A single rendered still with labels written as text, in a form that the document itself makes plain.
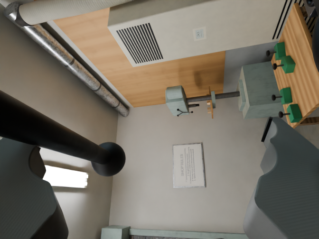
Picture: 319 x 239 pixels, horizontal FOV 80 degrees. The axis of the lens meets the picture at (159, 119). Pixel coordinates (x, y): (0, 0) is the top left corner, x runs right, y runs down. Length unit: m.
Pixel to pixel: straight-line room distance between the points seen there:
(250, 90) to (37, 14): 2.03
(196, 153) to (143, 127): 1.00
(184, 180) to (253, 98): 1.49
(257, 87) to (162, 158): 1.69
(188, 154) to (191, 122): 0.52
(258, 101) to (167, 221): 1.95
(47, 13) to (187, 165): 2.40
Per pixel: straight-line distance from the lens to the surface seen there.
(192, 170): 2.93
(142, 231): 3.05
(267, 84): 2.28
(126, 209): 3.20
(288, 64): 1.57
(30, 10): 2.01
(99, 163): 0.19
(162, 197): 3.00
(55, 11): 1.89
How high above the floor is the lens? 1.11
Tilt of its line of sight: 14 degrees up
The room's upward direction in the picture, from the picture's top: 96 degrees counter-clockwise
